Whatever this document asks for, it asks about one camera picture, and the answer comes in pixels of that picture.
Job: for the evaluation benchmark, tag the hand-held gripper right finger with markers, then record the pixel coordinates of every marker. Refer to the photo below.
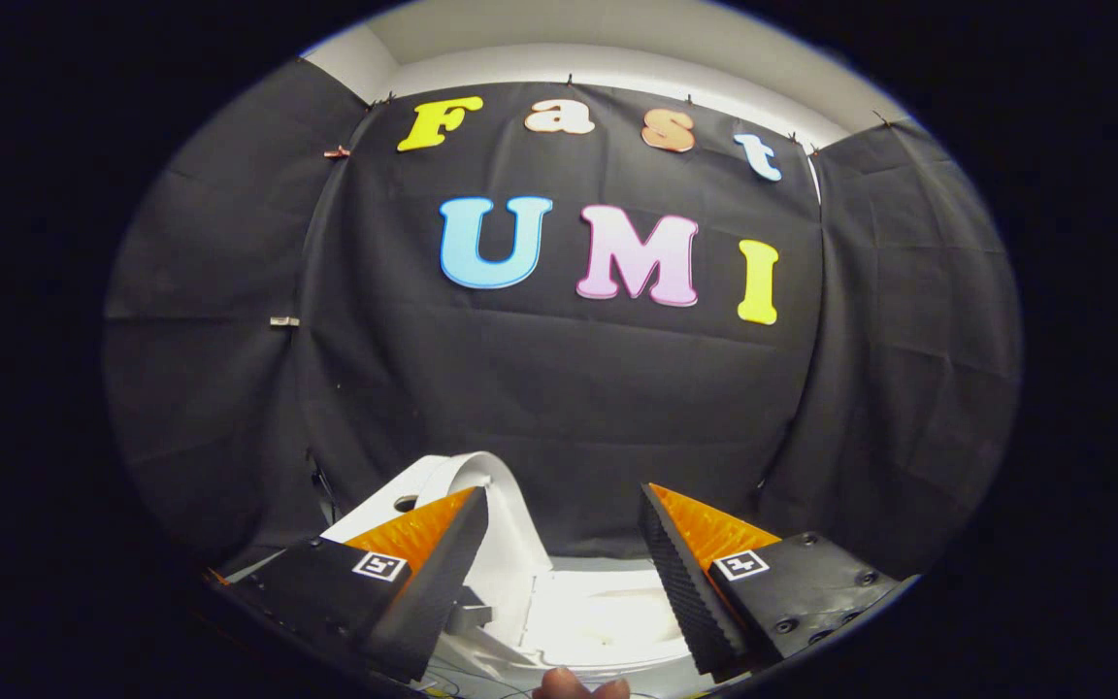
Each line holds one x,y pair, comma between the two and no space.
685,582

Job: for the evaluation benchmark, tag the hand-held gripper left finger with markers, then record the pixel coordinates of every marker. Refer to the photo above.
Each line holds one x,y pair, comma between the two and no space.
438,582

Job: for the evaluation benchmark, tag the black backdrop cloth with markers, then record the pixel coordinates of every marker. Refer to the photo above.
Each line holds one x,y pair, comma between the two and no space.
559,408

